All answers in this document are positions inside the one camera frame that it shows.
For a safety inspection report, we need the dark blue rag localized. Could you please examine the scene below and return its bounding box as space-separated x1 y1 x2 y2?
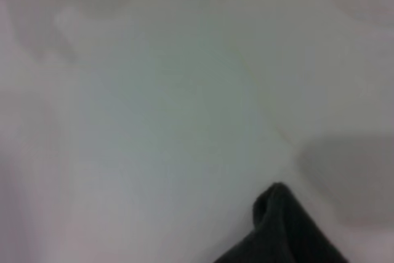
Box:
214 182 352 263

